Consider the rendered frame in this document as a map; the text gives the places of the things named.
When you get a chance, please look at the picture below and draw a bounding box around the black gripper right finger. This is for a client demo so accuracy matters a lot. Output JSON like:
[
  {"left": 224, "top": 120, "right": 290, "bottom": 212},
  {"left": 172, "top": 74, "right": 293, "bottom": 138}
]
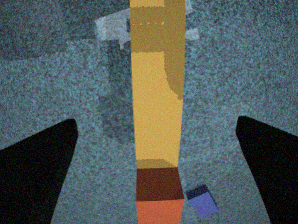
[{"left": 235, "top": 116, "right": 298, "bottom": 224}]

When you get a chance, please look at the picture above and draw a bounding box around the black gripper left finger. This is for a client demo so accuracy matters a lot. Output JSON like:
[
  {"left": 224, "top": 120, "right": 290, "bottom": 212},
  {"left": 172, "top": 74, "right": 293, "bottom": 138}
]
[{"left": 0, "top": 119, "right": 78, "bottom": 224}]

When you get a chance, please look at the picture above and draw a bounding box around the small blue block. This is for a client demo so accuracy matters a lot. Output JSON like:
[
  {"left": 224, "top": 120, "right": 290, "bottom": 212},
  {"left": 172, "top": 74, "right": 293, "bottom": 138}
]
[{"left": 186, "top": 184, "right": 220, "bottom": 218}]

